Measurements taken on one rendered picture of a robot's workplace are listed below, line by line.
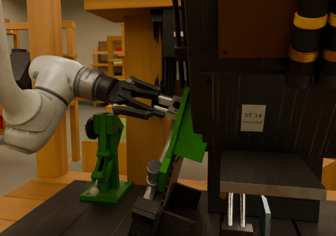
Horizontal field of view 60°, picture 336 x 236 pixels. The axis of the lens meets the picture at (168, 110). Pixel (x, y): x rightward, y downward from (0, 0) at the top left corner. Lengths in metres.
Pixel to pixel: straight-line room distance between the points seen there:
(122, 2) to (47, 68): 0.31
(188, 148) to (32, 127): 0.38
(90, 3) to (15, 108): 0.43
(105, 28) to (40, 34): 10.38
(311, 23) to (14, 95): 0.61
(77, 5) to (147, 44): 11.18
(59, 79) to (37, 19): 0.46
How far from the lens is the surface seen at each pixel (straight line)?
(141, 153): 1.10
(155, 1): 0.94
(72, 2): 12.31
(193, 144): 0.67
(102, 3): 1.00
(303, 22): 0.48
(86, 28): 11.90
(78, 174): 1.30
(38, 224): 0.91
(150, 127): 1.07
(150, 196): 0.77
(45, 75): 0.85
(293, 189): 0.51
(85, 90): 0.82
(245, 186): 0.50
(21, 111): 0.77
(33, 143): 0.80
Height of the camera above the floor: 1.31
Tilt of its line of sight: 8 degrees down
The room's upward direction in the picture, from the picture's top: straight up
